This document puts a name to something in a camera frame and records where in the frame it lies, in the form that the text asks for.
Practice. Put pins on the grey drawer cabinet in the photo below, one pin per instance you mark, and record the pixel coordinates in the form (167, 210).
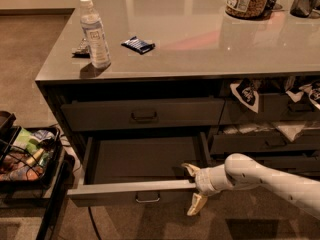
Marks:
(199, 51)

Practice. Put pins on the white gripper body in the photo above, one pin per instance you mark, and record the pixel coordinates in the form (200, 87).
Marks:
(204, 181)

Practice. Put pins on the green snack bag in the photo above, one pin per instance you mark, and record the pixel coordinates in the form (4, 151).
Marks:
(33, 144)

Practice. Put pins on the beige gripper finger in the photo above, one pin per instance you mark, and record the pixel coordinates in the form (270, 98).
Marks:
(197, 203)
(192, 169)

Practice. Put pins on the clear plastic water bottle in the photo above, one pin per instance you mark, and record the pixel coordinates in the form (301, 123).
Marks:
(92, 26)

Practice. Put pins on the dark glass container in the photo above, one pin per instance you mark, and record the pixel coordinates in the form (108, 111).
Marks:
(303, 8)

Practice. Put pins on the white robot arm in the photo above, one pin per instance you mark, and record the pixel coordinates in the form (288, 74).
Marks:
(242, 172)

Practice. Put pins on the silver foil snack packet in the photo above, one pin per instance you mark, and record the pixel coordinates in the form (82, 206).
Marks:
(82, 50)

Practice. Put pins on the black tray with snacks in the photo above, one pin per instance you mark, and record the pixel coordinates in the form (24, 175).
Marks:
(13, 168)

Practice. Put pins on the blue snack bar wrapper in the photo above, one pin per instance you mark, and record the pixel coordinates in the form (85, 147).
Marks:
(138, 45)

